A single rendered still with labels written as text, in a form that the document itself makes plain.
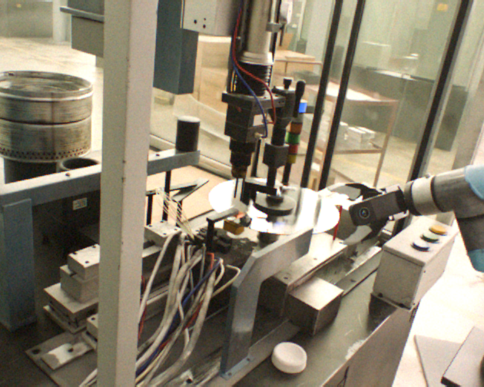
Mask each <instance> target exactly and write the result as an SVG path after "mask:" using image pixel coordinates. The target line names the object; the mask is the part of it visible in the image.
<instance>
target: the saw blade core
mask: <svg viewBox="0 0 484 387"><path fill-rule="evenodd" d="M242 181H243V179H240V180H238V185H237V195H236V198H234V191H235V185H236V180H231V181H228V182H225V183H222V184H219V185H217V186H216V187H215V188H214V189H213V190H212V191H211V192H210V194H209V202H210V204H211V206H212V207H213V208H214V210H215V211H216V212H218V213H219V212H221V211H223V210H226V209H229V208H231V207H235V208H237V209H238V210H239V211H240V212H242V213H244V216H243V217H240V218H238V219H237V218H235V217H229V218H227V220H229V221H231V220H234V221H233V223H235V224H238V225H240V226H242V227H246V228H248V227H249V229H252V230H256V231H260V232H264V233H266V232H267V233H271V234H276V235H284V236H285V233H286V235H287V236H289V235H290V234H292V233H294V232H296V231H298V230H300V229H302V228H304V227H305V226H307V225H310V226H312V227H313V234H318V233H322V232H325V231H327V230H330V229H331V228H333V227H334V226H335V225H336V223H337V222H338V219H339V213H338V211H337V209H336V208H335V206H334V205H333V204H332V203H331V202H329V201H328V200H327V199H326V198H325V197H322V196H321V195H319V194H318V193H315V192H313V191H312V190H308V189H306V188H303V187H299V186H297V185H294V186H293V184H289V183H284V182H280V183H282V184H283V185H284V186H285V187H295V188H296V191H290V190H282V194H285V195H287V196H289V197H291V198H293V199H294V200H295V201H296V208H295V210H294V211H292V212H289V213H272V212H268V211H265V210H262V209H260V208H258V207H256V206H255V205H254V204H253V205H251V206H249V207H247V206H246V205H245V204H243V203H242V201H240V193H241V187H242ZM321 227H322V228H324V229H325V230H322V229H320V228H321ZM267 230H268V231H267Z"/></svg>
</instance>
